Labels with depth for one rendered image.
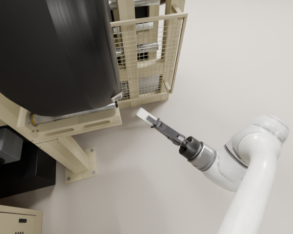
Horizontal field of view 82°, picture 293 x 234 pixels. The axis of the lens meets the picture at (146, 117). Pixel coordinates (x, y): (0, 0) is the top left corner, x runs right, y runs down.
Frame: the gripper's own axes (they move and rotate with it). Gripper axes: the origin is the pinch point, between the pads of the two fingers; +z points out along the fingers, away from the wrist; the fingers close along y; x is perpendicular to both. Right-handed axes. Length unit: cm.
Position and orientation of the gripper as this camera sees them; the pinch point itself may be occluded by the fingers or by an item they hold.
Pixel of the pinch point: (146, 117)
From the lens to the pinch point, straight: 57.2
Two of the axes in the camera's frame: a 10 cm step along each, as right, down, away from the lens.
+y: -1.3, 0.7, 9.9
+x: 5.7, -8.1, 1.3
